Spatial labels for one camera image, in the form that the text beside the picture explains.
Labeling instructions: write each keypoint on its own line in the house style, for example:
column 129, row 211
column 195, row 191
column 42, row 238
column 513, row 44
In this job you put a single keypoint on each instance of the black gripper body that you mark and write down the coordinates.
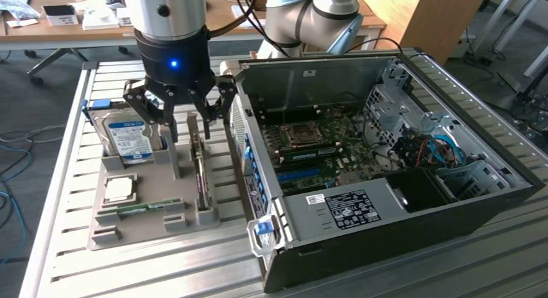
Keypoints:
column 174, row 57

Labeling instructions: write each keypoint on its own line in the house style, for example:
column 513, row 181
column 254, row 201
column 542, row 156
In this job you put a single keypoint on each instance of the green graphics card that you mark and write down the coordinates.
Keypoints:
column 202, row 176

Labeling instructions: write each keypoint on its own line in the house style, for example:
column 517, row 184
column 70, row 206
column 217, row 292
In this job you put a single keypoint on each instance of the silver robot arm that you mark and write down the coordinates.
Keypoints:
column 171, row 9

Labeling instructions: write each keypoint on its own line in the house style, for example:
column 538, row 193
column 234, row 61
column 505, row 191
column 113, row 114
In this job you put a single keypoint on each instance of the hard disk with blue rails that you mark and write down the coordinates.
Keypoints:
column 129, row 137

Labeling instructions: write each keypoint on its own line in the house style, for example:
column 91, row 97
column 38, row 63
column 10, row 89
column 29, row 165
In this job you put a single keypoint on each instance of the small white box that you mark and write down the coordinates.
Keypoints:
column 123, row 18

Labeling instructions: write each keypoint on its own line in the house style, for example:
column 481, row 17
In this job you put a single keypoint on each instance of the white paper stack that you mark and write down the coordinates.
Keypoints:
column 241, row 20

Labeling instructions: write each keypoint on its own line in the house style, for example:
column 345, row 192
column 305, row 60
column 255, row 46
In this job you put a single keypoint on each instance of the flat white box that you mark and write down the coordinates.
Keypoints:
column 101, row 22

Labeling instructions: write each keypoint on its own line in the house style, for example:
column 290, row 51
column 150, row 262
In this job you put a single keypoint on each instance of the metal CPU socket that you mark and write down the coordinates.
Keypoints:
column 302, row 134

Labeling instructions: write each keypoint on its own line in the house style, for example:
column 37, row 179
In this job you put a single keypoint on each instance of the wooden desk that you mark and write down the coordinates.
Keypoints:
column 65, row 34

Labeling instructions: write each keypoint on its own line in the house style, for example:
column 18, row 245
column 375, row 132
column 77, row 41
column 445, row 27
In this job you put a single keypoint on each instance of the green RAM stick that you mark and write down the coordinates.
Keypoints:
column 310, row 154
column 142, row 208

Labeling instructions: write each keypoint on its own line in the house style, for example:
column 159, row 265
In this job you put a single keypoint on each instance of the silver CPU chip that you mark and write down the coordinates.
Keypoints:
column 121, row 189

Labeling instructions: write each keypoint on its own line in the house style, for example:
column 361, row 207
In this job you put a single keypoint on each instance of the white box with black top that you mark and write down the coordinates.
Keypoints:
column 62, row 17

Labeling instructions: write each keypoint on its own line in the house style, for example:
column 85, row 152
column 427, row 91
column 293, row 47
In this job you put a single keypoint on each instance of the blue expansion slot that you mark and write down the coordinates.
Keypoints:
column 299, row 175

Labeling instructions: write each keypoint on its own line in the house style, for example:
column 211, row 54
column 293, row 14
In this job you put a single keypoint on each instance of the grey parts rack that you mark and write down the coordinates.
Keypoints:
column 163, row 198

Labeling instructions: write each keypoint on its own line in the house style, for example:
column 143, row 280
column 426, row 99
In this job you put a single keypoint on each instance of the white label card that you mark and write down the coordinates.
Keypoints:
column 22, row 23

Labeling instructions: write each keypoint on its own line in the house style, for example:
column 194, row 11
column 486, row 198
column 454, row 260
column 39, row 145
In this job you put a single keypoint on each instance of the silver chipset heatsink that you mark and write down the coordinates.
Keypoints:
column 350, row 180

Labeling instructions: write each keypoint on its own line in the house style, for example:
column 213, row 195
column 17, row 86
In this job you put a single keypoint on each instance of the metal disk bay cage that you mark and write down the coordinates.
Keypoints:
column 394, row 111

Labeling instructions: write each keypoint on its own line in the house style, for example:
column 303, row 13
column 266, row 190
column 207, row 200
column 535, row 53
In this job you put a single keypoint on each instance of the clear plastic bag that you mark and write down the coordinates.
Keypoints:
column 18, row 7

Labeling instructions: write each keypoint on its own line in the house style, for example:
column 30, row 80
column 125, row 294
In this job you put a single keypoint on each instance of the silver power supply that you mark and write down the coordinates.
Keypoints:
column 309, row 221

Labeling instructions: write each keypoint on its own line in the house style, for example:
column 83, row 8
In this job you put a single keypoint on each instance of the wooden cabinet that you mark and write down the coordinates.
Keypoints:
column 429, row 22

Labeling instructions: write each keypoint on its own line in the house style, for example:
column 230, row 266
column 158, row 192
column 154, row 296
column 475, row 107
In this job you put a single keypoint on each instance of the black open PC case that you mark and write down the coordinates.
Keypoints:
column 386, row 246

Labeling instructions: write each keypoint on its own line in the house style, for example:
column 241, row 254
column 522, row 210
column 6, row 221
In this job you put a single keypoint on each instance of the white desk frame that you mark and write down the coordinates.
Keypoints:
column 539, row 62

